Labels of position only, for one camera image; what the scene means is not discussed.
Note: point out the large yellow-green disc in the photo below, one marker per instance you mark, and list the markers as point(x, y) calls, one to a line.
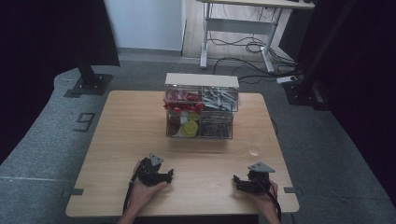
point(189, 128)

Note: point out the person's right hand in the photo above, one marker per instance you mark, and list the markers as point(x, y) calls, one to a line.
point(268, 200)

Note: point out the white frame desk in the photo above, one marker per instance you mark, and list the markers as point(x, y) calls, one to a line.
point(239, 26)

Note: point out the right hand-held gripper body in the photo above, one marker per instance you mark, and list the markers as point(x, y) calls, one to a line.
point(260, 182)

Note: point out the black metal stand frame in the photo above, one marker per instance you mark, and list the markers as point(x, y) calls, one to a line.
point(300, 90)

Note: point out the pile of grey clips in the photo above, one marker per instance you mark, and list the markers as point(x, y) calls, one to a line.
point(219, 99)

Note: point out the black stand with base plate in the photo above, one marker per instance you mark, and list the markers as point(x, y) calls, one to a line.
point(90, 82)

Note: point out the pile of red clips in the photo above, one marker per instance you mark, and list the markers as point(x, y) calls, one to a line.
point(183, 104)

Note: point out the clear drawer organizer white lid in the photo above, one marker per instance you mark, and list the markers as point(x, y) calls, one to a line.
point(202, 80)

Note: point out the clear plastic cup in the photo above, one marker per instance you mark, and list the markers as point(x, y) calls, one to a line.
point(254, 151)

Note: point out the person's left hand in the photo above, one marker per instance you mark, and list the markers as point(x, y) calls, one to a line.
point(141, 193)

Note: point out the black curtain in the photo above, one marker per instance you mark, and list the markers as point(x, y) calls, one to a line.
point(46, 46)
point(367, 77)

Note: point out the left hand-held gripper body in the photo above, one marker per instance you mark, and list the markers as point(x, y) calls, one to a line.
point(148, 172)

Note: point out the white power strip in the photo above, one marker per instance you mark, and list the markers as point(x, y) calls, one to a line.
point(286, 79)

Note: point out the pile of dark clips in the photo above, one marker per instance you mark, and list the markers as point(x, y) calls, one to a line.
point(215, 127)

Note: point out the brown disc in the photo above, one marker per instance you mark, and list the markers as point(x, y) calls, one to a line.
point(174, 122)

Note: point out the small yellow-green disc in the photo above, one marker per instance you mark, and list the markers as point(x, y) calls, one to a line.
point(193, 116)

